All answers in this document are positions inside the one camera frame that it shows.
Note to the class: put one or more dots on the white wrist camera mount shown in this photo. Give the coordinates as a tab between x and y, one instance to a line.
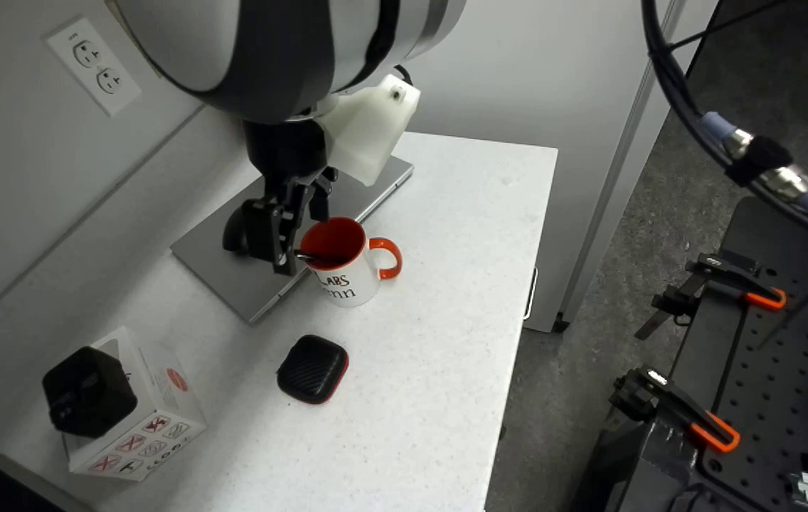
365	123

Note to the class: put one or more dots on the black earbuds case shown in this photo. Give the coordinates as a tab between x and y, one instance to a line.
310	368

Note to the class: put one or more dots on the white wall outlet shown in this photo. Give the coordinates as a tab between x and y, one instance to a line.
91	65

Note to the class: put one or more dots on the black cube device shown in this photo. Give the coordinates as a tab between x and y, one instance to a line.
86	389

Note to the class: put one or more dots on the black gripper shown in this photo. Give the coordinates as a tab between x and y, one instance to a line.
284	148

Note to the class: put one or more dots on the white cardboard box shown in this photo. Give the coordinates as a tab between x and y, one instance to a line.
150	422

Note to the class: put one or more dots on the white mug orange interior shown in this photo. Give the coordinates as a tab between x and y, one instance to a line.
342	284

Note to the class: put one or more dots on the grey closed laptop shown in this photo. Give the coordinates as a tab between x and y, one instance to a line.
234	284

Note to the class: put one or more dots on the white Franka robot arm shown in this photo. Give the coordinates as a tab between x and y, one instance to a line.
261	45

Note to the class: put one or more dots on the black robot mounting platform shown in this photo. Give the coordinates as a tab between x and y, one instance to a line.
775	378

